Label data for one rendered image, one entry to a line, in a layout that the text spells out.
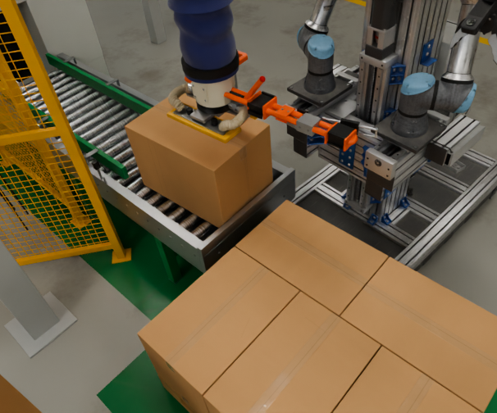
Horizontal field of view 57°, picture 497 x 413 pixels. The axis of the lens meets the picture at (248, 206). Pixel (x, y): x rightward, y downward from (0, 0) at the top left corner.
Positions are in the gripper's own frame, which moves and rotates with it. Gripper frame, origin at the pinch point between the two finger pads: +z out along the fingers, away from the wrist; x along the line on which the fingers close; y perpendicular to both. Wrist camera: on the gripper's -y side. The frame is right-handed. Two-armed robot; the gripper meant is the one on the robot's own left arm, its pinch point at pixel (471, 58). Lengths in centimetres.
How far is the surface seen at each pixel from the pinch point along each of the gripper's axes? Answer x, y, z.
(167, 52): 344, 95, 152
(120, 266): 140, -87, 152
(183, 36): 86, -44, 2
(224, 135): 69, -45, 38
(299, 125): 41, -31, 27
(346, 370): -12, -62, 98
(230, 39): 76, -31, 6
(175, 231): 88, -68, 93
